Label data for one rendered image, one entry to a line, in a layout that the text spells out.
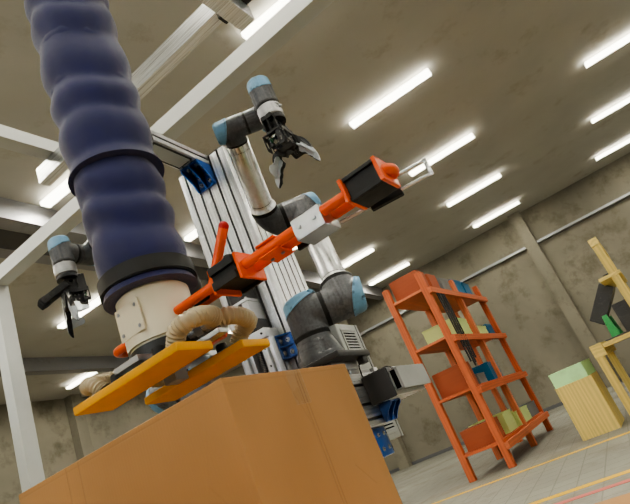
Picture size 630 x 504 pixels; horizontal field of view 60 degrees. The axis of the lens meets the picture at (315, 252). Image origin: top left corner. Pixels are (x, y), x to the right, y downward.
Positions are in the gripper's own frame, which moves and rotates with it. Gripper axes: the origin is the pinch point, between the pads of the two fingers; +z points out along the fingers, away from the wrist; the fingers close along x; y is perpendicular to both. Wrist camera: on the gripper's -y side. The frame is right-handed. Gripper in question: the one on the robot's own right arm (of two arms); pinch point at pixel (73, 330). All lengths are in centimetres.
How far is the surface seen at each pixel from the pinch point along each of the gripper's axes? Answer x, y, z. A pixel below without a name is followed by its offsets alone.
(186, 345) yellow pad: -86, 2, 41
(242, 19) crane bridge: -15, 113, -147
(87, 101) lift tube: -75, 1, -30
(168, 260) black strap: -76, 8, 18
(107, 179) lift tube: -74, 1, -7
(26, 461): 288, 3, -17
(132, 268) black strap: -75, 0, 18
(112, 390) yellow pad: -68, -9, 41
